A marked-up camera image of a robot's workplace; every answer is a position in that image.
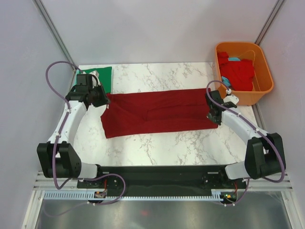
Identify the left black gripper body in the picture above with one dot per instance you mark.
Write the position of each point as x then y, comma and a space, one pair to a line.
98, 97

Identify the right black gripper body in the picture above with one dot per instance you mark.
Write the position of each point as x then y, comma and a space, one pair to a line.
214, 119

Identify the dark red t shirt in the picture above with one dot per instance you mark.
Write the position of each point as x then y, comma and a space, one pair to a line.
156, 112

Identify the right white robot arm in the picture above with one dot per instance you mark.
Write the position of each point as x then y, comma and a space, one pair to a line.
264, 157

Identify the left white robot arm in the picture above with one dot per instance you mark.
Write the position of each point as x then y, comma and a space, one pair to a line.
58, 153

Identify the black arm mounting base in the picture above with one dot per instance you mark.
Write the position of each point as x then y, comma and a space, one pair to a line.
163, 179

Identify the folded green t shirt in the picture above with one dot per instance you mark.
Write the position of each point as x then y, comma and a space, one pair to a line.
105, 77

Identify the light blue t shirt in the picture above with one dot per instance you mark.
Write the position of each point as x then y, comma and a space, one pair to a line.
224, 79

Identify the bright red t shirt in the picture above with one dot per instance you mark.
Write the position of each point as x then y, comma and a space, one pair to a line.
240, 74

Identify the orange plastic basket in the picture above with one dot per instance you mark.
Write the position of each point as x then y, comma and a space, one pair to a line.
262, 82

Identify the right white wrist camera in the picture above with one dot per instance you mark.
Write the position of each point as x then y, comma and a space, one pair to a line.
230, 97

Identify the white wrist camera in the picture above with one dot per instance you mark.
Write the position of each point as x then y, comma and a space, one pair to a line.
230, 97
95, 75

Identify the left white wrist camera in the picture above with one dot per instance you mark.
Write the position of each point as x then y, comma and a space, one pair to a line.
95, 75

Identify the aluminium rail profile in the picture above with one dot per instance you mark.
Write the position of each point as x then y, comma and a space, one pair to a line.
43, 183

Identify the white slotted cable duct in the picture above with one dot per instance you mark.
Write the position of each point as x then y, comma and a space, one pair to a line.
91, 195

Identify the left aluminium frame post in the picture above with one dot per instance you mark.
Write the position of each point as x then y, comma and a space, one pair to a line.
52, 28

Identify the aluminium frame post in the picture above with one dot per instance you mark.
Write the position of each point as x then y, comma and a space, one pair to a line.
52, 28
269, 21

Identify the right aluminium frame post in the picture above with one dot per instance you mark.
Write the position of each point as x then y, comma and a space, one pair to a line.
269, 21

